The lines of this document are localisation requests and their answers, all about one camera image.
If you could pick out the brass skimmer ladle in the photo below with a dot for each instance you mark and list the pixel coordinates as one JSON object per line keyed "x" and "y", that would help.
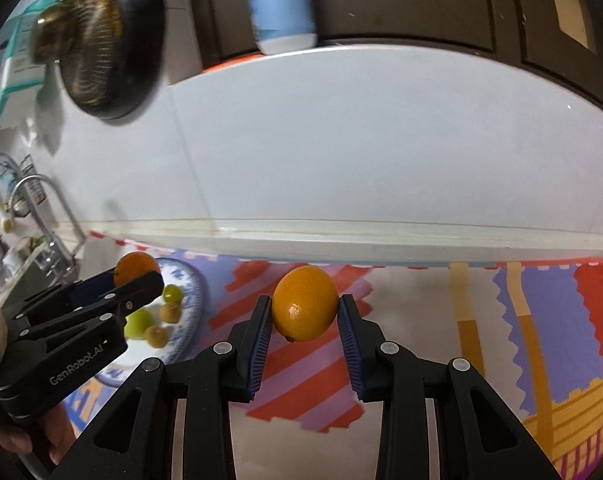
{"x": 81, "y": 45}

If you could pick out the brown speckled fruit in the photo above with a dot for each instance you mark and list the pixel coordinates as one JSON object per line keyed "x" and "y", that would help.
{"x": 157, "y": 336}

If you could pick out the teal and white box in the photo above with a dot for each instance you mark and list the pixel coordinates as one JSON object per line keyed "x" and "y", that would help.
{"x": 16, "y": 77}

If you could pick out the colourful patterned mat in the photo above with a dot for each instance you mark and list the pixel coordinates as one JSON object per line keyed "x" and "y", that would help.
{"x": 531, "y": 310}

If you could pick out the orange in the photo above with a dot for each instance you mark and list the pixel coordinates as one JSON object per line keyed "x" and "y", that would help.
{"x": 305, "y": 305}
{"x": 136, "y": 265}

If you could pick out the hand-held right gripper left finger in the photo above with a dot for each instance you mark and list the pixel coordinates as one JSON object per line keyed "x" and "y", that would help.
{"x": 259, "y": 355}

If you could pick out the person's left hand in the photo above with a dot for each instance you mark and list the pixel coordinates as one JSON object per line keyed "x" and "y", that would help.
{"x": 56, "y": 430}

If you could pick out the chrome faucet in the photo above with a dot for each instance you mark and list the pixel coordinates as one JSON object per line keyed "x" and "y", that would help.
{"x": 41, "y": 185}

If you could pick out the blue and white plate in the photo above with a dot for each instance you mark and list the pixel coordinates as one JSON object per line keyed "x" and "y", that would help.
{"x": 191, "y": 305}

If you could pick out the light blue cylinder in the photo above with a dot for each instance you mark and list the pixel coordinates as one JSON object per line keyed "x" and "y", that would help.
{"x": 281, "y": 5}

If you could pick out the black frying pan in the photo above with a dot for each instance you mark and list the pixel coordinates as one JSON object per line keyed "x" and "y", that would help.
{"x": 141, "y": 35}

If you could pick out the small yellow-green fruit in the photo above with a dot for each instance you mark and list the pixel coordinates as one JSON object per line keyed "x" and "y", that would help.
{"x": 170, "y": 313}

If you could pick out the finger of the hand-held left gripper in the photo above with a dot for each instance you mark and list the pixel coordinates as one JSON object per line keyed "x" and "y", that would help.
{"x": 89, "y": 288}
{"x": 131, "y": 292}

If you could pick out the dark wooden cabinet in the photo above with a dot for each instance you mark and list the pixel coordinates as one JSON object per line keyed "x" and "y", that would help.
{"x": 431, "y": 0}

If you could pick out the green apple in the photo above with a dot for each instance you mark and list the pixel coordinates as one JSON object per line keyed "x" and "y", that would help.
{"x": 140, "y": 324}
{"x": 173, "y": 293}

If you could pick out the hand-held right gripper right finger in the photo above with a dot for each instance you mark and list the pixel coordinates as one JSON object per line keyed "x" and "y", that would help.
{"x": 351, "y": 355}

